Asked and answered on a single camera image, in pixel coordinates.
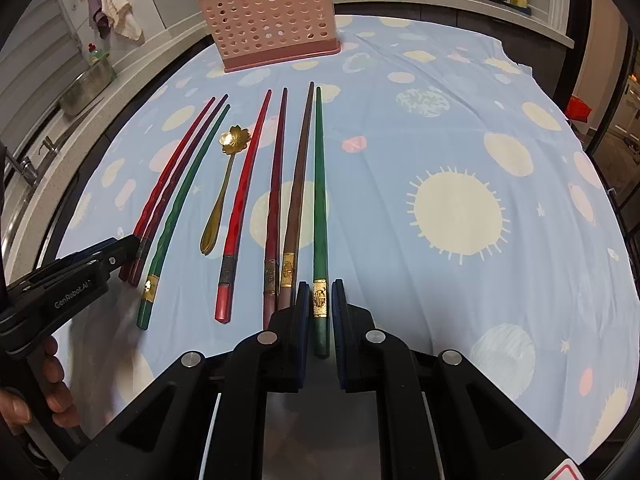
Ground dark red chopstick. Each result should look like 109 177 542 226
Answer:
262 87 289 331
127 93 230 288
119 96 217 283

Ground steel faucet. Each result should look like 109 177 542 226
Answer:
5 137 62 187

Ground green chopstick gold band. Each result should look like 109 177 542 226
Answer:
311 86 332 360

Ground green chopstick left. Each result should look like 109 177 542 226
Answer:
135 104 232 332

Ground red plastic bag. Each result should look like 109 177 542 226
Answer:
569 95 592 124

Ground steel pot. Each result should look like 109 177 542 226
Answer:
60 55 118 117

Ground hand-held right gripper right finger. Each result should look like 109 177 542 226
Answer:
331 281 567 480

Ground blue printed tablecloth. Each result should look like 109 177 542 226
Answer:
47 12 633 466

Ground white window blinds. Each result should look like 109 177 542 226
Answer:
0 0 87 128

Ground bright red chopstick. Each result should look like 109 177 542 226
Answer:
214 89 273 323

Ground person's left hand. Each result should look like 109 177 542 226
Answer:
0 336 81 437

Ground pink perforated utensil holder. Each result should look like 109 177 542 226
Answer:
196 0 342 73

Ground green dish soap bottle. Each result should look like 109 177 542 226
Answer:
87 42 113 68

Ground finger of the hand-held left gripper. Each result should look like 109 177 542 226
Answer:
59 235 142 281

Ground gold flower spoon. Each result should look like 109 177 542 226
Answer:
200 125 252 256

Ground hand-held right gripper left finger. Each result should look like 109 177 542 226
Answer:
60 281 312 480

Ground white hanging towel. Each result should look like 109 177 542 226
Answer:
94 0 145 42

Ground brown chopstick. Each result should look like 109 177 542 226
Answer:
276 81 316 313

